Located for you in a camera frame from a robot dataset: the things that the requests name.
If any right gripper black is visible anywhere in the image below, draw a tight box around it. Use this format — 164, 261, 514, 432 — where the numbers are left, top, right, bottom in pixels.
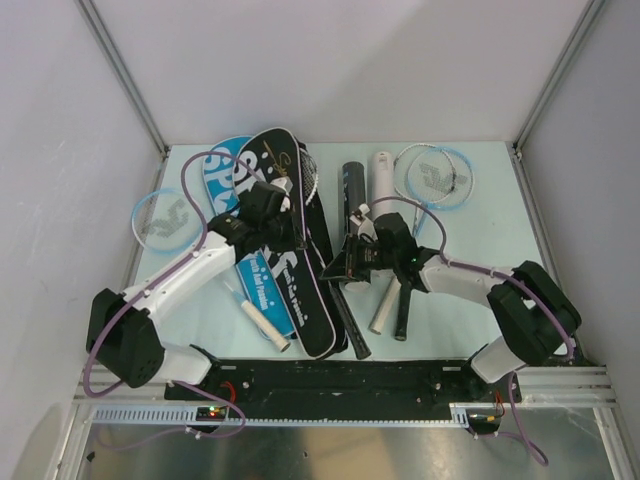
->
320, 233, 397, 283

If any white racket black grip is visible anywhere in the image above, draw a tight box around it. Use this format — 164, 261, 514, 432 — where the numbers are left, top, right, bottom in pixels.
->
299, 149, 374, 360

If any black racket bag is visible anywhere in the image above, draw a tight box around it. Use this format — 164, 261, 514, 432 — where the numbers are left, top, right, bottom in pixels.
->
234, 127, 346, 359

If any white shuttlecock tube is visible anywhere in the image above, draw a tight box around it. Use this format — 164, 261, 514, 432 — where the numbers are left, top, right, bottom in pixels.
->
369, 151, 395, 220

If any black shuttlecock tube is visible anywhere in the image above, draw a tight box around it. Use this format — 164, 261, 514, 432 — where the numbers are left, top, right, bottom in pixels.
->
342, 161, 366, 253

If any light blue racket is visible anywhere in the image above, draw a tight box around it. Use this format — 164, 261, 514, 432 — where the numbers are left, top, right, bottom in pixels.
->
368, 145, 475, 335
131, 188, 290, 352

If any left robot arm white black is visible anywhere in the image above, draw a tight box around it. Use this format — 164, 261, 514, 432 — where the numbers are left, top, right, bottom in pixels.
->
83, 177, 304, 399

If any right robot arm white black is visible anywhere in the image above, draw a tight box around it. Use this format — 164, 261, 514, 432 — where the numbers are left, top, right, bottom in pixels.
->
320, 213, 582, 401

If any blue racket bag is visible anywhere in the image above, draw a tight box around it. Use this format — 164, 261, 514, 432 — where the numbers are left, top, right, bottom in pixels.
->
202, 155, 295, 339

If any white racket on black bag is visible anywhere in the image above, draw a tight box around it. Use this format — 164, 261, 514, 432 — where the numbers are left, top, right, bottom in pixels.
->
298, 143, 319, 206

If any white racket right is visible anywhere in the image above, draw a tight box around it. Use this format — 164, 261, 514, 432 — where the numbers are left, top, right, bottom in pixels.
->
392, 143, 454, 342

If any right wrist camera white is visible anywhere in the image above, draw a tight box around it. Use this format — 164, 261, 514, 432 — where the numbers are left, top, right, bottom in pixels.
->
348, 203, 376, 239

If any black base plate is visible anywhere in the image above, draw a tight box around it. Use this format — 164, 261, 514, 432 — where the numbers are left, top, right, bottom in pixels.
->
164, 357, 524, 421

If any left circuit board with wires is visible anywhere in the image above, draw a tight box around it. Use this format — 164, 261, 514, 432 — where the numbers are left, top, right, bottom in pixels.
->
196, 381, 236, 422

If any circuit board with wires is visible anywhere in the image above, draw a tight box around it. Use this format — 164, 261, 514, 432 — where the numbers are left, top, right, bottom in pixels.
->
467, 390, 506, 439
196, 381, 236, 422

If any right circuit board with wires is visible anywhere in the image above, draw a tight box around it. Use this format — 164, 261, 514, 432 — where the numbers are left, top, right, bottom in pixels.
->
467, 390, 506, 439

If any aluminium frame rail front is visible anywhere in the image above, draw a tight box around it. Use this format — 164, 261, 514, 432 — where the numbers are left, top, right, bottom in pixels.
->
74, 366, 615, 428

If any left frame post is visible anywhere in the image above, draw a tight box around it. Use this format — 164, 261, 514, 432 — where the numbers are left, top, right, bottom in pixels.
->
75, 0, 169, 160

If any frame post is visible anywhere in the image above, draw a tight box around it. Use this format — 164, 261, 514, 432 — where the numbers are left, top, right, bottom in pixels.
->
512, 0, 609, 158
75, 0, 169, 160

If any right frame post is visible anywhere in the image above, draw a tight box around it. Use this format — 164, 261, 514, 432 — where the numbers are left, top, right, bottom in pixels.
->
512, 0, 609, 158

